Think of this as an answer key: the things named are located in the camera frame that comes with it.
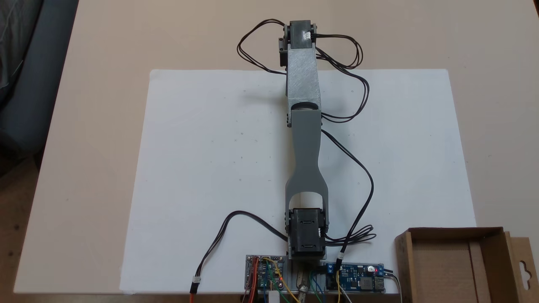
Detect white paper sheet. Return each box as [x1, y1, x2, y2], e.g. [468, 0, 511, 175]
[119, 69, 478, 294]

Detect motor controller circuit board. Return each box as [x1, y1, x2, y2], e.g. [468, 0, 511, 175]
[245, 254, 286, 291]

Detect blue power circuit board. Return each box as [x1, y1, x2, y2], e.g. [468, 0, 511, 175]
[323, 263, 386, 293]

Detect dark grey upholstered chair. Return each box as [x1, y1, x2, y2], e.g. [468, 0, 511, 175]
[0, 0, 80, 157]

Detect brown cardboard box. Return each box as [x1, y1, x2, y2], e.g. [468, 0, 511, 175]
[394, 226, 539, 303]

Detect black servo wire loop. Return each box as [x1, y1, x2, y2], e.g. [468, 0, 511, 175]
[236, 19, 292, 76]
[314, 33, 371, 124]

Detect long black servo wire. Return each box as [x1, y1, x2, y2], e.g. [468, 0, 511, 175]
[321, 128, 376, 270]

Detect yellow jumper wire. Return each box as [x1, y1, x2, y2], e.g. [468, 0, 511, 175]
[261, 257, 296, 303]

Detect black cable with white connector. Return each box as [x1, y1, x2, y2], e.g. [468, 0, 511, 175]
[189, 210, 291, 303]

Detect red orange jumper wires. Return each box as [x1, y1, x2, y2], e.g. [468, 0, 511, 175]
[247, 257, 259, 303]

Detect grey white supply cable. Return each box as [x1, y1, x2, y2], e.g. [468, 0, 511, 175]
[383, 269, 403, 296]

